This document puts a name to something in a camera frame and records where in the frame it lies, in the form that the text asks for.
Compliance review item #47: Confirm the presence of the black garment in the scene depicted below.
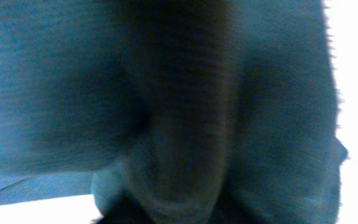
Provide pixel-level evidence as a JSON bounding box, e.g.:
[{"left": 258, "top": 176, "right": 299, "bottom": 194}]
[{"left": 0, "top": 0, "right": 347, "bottom": 223}]

